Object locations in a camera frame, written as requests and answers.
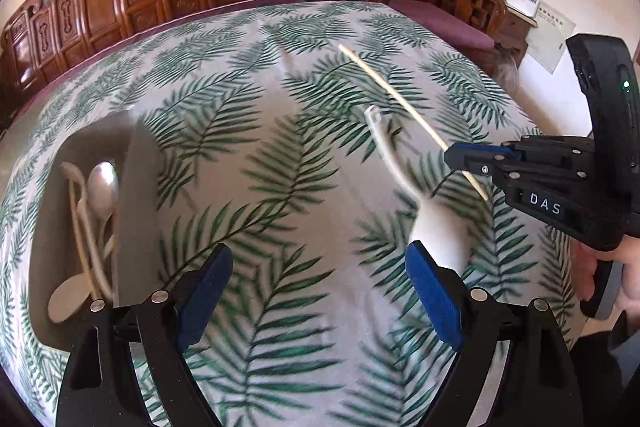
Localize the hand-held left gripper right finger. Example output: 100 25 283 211
405 241 585 427

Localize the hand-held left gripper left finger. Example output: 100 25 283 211
56 243 234 427

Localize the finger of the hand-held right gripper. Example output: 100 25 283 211
446 153 602 188
444 136 597 162

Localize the white plastic ladle spoon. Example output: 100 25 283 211
364 104 476 280

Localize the metal tray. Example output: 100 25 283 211
27 114 166 353

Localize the wooden chopstick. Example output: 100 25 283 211
338 44 490 202

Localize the metal spoon smiley-cutout handle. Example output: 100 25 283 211
86 161 121 258

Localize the person's right forearm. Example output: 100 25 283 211
575 307 638 427

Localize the person's right hand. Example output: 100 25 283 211
570 234 640 325

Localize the short purple cushion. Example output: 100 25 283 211
389 0 496 52

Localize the leaf-print tablecloth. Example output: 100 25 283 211
0 2 581 427

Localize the white wall panel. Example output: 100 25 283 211
525 14 576 75

